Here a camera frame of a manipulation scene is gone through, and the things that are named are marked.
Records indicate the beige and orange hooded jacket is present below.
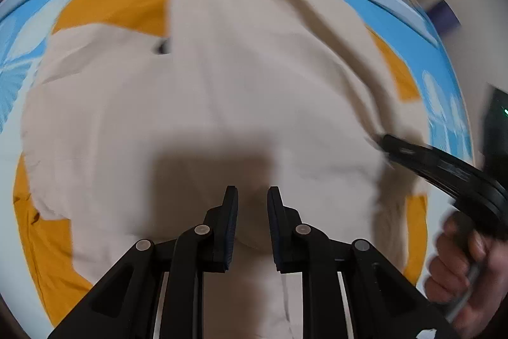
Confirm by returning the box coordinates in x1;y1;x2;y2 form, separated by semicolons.
12;0;431;339

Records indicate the person's right hand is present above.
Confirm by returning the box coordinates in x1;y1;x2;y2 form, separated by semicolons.
424;210;508;339

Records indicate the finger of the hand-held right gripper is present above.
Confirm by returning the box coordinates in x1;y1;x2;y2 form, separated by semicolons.
375;134;493;213

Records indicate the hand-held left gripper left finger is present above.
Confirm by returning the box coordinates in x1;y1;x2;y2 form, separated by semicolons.
48;185;241;339

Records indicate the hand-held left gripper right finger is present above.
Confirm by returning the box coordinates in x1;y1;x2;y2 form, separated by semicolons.
267;186;459;339

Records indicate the purple box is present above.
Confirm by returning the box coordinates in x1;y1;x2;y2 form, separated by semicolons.
429;0;461;32

